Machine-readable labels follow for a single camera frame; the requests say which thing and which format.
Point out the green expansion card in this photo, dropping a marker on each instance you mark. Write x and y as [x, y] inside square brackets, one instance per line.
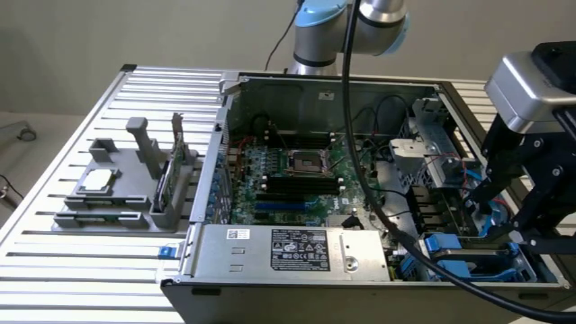
[162, 189]

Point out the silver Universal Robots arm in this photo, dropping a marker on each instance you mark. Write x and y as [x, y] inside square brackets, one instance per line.
[314, 37]

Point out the silver CPU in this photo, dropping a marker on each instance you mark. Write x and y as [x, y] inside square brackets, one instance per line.
[97, 179]

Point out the green RAM stick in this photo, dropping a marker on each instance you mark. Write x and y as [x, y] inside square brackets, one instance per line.
[108, 202]
[101, 219]

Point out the silver power supply unit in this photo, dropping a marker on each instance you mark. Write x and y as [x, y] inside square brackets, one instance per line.
[256, 251]

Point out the black table corner cap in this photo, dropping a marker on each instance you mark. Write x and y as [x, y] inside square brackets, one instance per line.
[128, 67]

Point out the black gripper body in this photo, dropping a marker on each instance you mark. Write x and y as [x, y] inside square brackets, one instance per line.
[540, 155]

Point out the blue expansion slot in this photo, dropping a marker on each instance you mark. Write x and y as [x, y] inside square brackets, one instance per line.
[280, 206]

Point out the green graphics card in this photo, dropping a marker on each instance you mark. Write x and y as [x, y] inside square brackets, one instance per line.
[180, 148]

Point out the blue disk caddy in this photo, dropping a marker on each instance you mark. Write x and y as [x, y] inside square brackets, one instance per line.
[449, 249]

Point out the chair caster wheel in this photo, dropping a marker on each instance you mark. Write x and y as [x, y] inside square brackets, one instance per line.
[25, 135]

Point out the grey parts rack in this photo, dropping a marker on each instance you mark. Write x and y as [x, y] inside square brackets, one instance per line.
[130, 184]

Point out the silver metal disk bay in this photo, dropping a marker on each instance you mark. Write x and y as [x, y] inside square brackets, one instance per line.
[422, 158]

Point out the blue case latch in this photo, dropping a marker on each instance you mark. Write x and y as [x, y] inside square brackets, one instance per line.
[165, 251]

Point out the open grey PC case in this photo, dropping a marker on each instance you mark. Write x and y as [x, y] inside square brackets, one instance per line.
[288, 300]

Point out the CPU socket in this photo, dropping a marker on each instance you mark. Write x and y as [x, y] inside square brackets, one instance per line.
[310, 162]

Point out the green motherboard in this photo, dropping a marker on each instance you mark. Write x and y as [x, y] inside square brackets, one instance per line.
[354, 199]

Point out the black RAM slot bank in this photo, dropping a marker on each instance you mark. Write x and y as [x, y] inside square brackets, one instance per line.
[301, 185]
[298, 139]

